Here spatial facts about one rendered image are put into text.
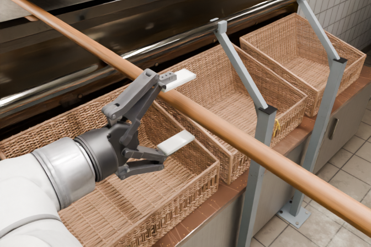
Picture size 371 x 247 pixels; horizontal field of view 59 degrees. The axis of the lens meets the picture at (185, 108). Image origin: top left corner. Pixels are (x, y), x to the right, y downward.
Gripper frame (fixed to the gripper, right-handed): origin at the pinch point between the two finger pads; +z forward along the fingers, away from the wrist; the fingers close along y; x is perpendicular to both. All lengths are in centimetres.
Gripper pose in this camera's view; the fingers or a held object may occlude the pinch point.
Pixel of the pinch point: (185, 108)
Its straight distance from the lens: 59.2
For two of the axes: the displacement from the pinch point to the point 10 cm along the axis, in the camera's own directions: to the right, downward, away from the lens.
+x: 6.7, 4.3, -6.0
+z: 7.4, -3.9, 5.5
